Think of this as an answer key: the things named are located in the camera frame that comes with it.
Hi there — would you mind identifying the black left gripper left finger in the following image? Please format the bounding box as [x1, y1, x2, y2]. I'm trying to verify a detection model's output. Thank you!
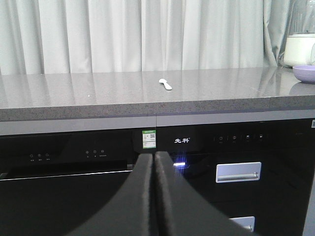
[69, 154, 154, 236]

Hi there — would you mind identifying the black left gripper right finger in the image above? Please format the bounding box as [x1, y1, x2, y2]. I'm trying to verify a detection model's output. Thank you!
[154, 151, 253, 236]

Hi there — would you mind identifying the pale green spoon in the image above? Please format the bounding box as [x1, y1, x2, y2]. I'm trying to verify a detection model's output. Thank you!
[159, 79, 172, 90]

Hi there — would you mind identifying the purple bowl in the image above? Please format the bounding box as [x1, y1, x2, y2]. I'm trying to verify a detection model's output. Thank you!
[292, 65, 315, 84]

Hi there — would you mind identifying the black built-in dishwasher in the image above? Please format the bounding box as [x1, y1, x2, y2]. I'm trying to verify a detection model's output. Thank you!
[0, 116, 158, 236]

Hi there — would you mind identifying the black disinfection cabinet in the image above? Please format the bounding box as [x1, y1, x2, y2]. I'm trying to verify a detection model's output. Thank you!
[156, 110, 315, 236]

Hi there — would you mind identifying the white pleated curtain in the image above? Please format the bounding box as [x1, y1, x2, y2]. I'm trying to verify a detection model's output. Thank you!
[0, 0, 292, 75]

